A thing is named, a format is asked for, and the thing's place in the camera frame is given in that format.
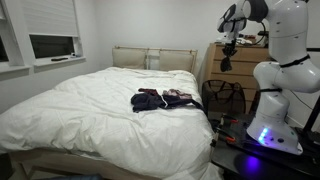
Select orange-handled black clamp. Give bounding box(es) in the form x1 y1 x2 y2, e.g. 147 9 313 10
214 127 237 143
220 114 240 125

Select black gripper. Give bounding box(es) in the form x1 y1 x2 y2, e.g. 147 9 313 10
221 40 239 61

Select wooden dresser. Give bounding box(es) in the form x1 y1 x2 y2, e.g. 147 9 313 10
203 42 276 115

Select white bed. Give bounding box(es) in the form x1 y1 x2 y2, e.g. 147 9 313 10
0 66 224 180

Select white window blind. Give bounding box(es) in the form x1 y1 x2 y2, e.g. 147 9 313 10
21 0 80 37

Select navy blue crumpled cloth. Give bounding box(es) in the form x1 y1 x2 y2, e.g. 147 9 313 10
130 92 167 113

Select thin black wall cable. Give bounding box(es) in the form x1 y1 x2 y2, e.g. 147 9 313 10
289 89 315 112

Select white clutter on dresser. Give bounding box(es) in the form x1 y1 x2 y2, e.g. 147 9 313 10
215 34 258 46

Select small black cloth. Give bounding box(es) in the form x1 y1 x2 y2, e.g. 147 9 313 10
219 55 234 73

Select black mesh laundry bag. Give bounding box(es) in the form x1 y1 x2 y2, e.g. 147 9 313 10
201 79 247 116

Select beige headboard cushion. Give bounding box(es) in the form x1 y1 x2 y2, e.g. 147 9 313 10
111 47 148 70
158 49 195 73

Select pink cloth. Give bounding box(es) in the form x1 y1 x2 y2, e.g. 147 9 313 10
162 88 193 101

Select maroon cloth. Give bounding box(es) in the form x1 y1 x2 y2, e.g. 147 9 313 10
137 87 161 97

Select small bluish sill object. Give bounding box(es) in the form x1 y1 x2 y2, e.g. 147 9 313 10
70 50 83 59

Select long dark navy garment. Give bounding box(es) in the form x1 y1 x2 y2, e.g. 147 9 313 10
162 94 207 115

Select black robot table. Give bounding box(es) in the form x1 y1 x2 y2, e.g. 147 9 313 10
210 112 320 180

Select dark window pane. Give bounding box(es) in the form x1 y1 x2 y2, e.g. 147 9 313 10
29 33 76 60

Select black remote control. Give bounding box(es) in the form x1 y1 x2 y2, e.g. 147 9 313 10
50 56 70 62

